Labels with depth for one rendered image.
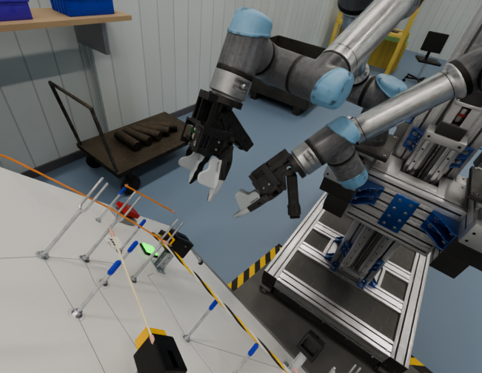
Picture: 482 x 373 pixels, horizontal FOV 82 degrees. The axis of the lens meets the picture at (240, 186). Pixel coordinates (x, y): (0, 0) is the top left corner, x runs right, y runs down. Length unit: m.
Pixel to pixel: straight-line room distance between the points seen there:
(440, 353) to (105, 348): 2.07
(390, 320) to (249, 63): 1.66
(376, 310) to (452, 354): 0.58
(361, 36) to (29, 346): 0.69
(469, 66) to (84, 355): 0.91
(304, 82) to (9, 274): 0.54
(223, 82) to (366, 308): 1.60
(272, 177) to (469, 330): 2.04
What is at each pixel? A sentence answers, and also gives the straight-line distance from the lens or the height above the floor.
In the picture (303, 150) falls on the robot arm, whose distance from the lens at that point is 0.67.
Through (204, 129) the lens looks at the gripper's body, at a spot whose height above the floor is 1.42.
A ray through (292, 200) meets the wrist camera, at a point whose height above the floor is 1.22.
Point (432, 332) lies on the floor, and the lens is 2.32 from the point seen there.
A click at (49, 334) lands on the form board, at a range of 0.40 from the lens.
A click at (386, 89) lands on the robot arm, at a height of 1.37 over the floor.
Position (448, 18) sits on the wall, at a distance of 10.41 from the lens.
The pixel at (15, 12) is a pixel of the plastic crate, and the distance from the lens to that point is 2.13.
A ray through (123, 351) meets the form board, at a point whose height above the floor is 1.27.
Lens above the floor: 1.68
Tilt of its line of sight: 40 degrees down
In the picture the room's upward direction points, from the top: 10 degrees clockwise
